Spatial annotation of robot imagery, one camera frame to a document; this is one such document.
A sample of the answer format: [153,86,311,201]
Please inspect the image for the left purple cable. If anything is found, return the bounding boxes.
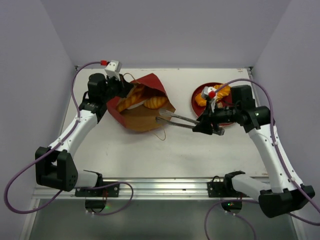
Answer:
[3,59,134,216]

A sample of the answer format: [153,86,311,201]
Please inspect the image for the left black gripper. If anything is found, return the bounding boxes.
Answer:
[101,72,134,103]

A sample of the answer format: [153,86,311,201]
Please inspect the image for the red round plate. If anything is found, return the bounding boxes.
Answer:
[191,82,235,127]

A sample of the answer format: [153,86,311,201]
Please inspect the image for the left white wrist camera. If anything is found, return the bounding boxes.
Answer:
[104,60,122,80]

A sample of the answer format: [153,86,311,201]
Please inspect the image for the fake baguette bread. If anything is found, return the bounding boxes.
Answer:
[116,84,145,113]

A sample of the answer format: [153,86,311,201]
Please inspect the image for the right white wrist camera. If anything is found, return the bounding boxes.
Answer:
[201,86,218,113]

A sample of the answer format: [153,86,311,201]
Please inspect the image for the purple cable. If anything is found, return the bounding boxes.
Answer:
[3,59,134,216]
[203,78,320,240]

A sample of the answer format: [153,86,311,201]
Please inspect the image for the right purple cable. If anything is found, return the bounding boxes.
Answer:
[203,78,320,240]

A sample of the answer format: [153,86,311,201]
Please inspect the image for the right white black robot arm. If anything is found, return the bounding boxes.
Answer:
[192,85,315,218]

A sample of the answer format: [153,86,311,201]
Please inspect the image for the striped orange fake croissant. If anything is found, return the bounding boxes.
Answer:
[143,96,168,110]

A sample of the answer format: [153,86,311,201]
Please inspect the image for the red brown paper bag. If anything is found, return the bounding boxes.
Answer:
[106,73,176,133]

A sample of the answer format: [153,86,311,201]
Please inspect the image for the aluminium mounting rail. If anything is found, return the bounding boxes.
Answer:
[31,177,296,201]

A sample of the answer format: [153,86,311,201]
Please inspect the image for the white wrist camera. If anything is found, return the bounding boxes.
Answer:
[201,86,218,113]
[104,60,122,80]

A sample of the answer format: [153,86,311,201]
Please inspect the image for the metal kitchen tongs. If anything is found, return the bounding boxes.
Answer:
[155,107,226,137]

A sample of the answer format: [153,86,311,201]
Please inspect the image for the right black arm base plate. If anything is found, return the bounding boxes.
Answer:
[206,175,249,199]

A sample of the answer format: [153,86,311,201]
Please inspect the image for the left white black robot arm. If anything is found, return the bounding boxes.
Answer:
[35,73,134,197]

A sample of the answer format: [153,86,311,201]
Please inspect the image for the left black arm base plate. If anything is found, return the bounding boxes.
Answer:
[74,181,120,198]

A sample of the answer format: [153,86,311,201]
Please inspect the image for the twisted orange fake bread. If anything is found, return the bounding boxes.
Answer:
[195,85,231,107]

